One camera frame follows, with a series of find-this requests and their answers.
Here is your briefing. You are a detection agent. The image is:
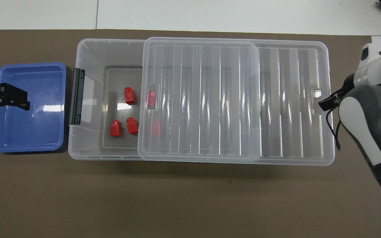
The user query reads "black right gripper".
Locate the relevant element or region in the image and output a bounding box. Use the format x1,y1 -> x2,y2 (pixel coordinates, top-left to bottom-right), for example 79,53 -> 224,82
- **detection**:
318,74 -> 356,111

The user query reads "clear ribbed plastic lid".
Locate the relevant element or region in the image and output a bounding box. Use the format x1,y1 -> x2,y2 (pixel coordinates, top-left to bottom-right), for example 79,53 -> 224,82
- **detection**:
138,36 -> 336,166

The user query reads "red plastic block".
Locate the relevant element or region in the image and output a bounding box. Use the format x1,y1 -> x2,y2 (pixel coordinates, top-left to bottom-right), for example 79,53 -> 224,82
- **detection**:
109,120 -> 122,137
147,90 -> 158,108
123,87 -> 136,105
150,120 -> 162,137
126,117 -> 139,135

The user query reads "blue plastic tray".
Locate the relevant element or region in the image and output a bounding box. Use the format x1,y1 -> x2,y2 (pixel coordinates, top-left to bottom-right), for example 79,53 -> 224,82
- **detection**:
0,62 -> 67,153

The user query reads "clear plastic storage box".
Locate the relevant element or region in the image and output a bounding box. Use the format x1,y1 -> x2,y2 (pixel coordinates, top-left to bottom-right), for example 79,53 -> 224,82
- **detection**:
67,38 -> 263,161

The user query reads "brown table mat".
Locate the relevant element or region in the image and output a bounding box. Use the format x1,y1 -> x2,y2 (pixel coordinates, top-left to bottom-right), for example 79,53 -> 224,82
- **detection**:
0,29 -> 381,238

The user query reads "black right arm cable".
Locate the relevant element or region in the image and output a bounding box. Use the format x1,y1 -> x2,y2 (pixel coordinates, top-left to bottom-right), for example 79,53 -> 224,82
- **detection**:
324,99 -> 343,151

